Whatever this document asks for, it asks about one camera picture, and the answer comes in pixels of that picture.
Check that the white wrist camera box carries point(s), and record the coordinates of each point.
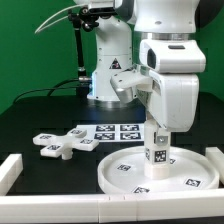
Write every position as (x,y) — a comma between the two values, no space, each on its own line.
(172,56)

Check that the white cross table base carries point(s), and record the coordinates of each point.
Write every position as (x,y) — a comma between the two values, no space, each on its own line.
(62,146)

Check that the white round table top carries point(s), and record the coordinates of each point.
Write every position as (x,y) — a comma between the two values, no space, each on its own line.
(123,172)

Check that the white front fence bar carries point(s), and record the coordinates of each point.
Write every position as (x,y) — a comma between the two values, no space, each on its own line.
(111,208)

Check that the white marker sheet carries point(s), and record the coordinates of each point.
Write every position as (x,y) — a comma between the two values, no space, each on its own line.
(115,132)

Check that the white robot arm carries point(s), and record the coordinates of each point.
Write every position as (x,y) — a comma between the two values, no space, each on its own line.
(164,24)

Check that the white left fence bar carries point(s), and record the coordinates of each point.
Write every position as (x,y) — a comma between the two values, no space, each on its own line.
(10,169)

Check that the black camera stand pole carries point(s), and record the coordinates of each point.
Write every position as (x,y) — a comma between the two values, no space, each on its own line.
(83,89)

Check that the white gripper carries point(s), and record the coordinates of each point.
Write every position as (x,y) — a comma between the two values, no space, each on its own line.
(171,100)

